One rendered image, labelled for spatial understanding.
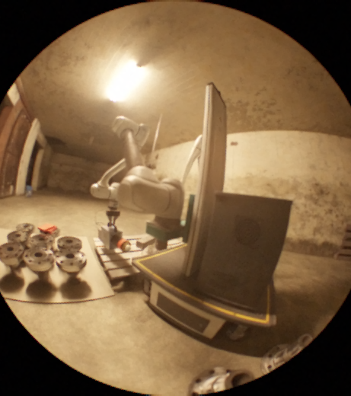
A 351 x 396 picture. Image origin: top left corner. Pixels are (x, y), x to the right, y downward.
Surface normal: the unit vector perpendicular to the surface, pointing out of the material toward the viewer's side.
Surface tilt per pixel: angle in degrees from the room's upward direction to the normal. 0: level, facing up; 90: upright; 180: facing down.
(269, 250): 90
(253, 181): 90
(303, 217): 90
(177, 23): 180
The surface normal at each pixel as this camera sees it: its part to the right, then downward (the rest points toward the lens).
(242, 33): -0.15, 0.99
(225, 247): -0.61, -0.11
